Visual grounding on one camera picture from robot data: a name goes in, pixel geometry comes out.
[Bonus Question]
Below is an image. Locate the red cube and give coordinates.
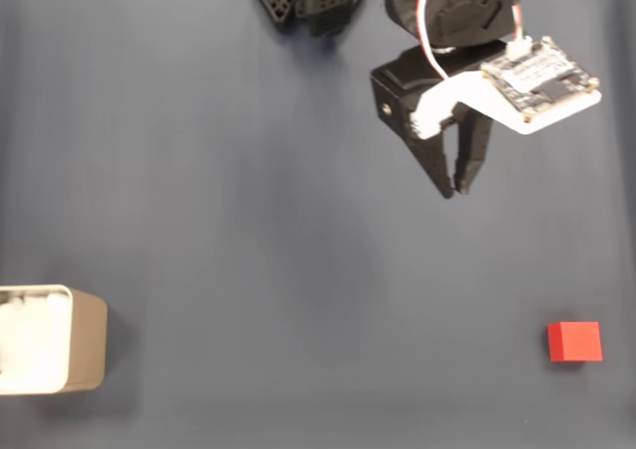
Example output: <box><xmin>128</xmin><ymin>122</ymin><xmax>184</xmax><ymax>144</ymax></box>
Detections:
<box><xmin>547</xmin><ymin>321</ymin><xmax>604</xmax><ymax>364</ymax></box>

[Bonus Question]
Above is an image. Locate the beige metal box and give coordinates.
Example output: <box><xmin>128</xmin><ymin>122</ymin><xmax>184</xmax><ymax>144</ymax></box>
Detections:
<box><xmin>0</xmin><ymin>283</ymin><xmax>109</xmax><ymax>395</ymax></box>

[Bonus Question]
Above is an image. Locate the white red gripper servo cable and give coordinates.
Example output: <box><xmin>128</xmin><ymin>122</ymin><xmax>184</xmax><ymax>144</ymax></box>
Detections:
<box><xmin>413</xmin><ymin>0</ymin><xmax>452</xmax><ymax>81</ymax></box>

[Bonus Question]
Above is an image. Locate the camera board on white mount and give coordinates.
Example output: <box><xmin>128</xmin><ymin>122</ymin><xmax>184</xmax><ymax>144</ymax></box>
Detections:
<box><xmin>406</xmin><ymin>35</ymin><xmax>604</xmax><ymax>138</ymax></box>

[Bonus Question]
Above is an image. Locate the black camera cable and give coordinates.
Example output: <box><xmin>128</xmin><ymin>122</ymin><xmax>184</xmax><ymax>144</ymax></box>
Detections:
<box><xmin>508</xmin><ymin>1</ymin><xmax>527</xmax><ymax>44</ymax></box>

